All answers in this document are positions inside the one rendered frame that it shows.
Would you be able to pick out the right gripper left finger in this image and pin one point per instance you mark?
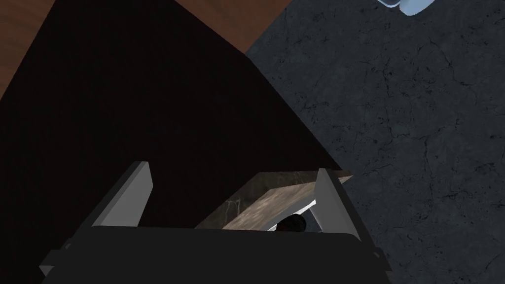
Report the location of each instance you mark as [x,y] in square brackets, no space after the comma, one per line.
[130,201]

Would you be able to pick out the pale blue rounded object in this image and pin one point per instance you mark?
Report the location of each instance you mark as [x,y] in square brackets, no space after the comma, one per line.
[414,5]

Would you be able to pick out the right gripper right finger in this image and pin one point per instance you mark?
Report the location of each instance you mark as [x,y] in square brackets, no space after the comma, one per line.
[331,209]

